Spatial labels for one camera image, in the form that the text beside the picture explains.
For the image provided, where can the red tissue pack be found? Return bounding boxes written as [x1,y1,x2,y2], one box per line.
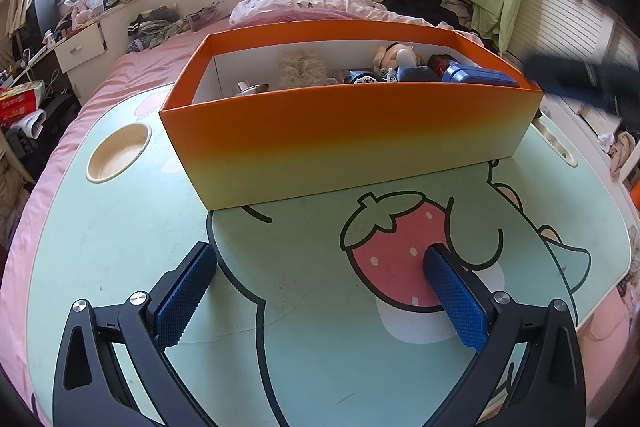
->
[0,81,48,125]

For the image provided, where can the red transparent case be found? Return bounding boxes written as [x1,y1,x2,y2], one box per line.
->
[427,54,463,80]

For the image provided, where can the green cartoon desktop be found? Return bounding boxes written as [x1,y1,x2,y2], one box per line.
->
[25,107,633,427]

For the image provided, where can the black lace garment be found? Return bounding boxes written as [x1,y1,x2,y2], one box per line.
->
[344,66,443,85]

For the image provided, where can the black monitor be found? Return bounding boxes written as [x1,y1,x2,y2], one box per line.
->
[32,0,60,40]

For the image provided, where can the black clothes pile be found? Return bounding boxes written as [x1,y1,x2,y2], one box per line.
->
[380,0,483,42]

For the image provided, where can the white plastic bag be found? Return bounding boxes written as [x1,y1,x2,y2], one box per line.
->
[65,0,93,30]

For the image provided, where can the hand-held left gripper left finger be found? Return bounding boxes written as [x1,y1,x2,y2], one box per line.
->
[52,241,218,427]

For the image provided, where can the blue tin case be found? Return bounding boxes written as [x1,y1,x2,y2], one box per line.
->
[442,63,521,88]

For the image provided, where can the black bag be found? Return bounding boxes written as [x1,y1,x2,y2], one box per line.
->
[30,94,81,178]

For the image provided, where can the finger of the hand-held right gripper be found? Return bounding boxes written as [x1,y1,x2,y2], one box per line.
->
[524,53,608,100]

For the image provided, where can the fluffy beige plush toy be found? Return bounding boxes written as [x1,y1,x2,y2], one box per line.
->
[277,50,331,88]

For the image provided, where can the cartoon doll figure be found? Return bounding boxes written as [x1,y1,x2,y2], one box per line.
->
[372,43,426,72]

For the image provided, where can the striped dark clothes pile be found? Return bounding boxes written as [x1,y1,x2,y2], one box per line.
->
[127,7,188,54]

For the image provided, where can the pink floral blanket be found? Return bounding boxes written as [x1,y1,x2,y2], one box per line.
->
[230,0,436,28]

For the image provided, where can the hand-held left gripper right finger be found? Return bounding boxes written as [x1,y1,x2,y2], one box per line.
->
[422,243,587,427]

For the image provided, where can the pink bed sheet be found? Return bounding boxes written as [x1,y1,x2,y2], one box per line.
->
[0,19,640,427]

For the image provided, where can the orange cardboard box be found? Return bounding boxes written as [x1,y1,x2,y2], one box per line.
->
[160,19,545,211]

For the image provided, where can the purple bag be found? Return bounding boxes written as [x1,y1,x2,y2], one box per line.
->
[185,0,226,32]

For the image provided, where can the white drawer cabinet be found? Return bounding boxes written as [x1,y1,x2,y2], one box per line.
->
[54,23,108,95]

